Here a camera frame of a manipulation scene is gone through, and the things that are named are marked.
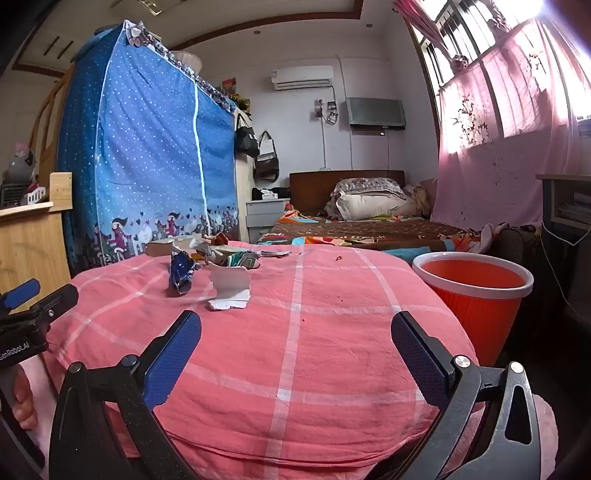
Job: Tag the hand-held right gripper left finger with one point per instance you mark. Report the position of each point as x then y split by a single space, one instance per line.
173 360

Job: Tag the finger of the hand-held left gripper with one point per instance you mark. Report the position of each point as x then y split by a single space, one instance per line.
21 291
55 301

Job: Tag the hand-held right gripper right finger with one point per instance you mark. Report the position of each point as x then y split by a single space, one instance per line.
418 360

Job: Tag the orange trash bin white rim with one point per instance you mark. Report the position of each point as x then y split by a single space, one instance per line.
475 318

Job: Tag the blue wrapper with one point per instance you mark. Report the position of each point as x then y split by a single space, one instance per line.
181 274

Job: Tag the white torn cardboard piece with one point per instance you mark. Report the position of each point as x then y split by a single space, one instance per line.
228 286

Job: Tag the green white wrapper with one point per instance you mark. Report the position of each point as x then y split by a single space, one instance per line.
242 259

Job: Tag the printed wrapper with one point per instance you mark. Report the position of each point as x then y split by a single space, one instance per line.
276 253

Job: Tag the person's left hand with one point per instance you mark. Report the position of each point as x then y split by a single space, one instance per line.
24 406

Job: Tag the light wooden cabinet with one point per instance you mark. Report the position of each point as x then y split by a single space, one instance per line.
32 249

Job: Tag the pink fleece fabric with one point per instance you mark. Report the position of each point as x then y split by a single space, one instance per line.
44 415
547 438

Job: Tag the thick old brown book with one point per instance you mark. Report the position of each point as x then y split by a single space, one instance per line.
161 248

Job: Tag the pink plaid cloth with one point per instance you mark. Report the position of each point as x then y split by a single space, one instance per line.
300 369

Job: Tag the grey penguin toy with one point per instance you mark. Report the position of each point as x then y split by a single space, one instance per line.
21 170

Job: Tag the white pink garment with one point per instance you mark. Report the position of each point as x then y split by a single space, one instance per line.
490 235

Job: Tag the colourful patchwork quilt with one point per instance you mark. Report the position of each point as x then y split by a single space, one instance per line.
351 230

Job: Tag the dark padded seat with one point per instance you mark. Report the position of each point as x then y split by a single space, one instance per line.
517 249

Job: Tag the cream pillow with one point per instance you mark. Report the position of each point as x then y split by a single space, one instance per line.
369 207

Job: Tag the beige clothes pile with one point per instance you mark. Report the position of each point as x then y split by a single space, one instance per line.
418 198

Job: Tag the blue dotted wardrobe cover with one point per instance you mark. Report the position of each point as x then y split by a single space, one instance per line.
138 161

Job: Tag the white nightstand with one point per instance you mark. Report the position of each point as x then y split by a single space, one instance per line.
263 217

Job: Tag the floral pillow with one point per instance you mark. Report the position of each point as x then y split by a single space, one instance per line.
369 187

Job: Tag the beige wardrobe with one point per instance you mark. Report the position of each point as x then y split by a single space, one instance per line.
243 194

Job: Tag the white tissue box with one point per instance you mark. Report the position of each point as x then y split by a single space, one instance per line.
268 194

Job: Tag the brown wooden headboard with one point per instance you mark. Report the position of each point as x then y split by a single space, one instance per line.
314 189

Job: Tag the pink hanging sheet curtain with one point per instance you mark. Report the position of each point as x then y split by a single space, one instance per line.
498 161

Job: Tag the brown white handbag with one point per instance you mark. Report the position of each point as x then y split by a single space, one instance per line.
267 164

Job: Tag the stack of papers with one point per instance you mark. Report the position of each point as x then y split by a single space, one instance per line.
577 210

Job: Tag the dark wooden desk hutch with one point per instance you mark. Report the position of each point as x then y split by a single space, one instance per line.
561 182

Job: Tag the black handbag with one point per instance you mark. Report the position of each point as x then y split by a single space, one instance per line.
247 138

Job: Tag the white basket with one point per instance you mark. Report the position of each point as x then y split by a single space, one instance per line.
187 62

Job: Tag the red picture card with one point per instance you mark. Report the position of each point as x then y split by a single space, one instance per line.
229 86

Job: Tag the white air conditioner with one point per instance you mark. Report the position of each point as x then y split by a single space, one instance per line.
302 77

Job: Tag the barred window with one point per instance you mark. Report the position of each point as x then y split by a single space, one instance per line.
452 32

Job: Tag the gathered pink curtain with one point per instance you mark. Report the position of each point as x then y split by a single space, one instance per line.
415 21

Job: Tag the wall mounted television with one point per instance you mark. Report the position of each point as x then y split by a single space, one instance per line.
376 112

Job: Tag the wall socket with plugs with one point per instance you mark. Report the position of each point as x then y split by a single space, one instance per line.
327 110

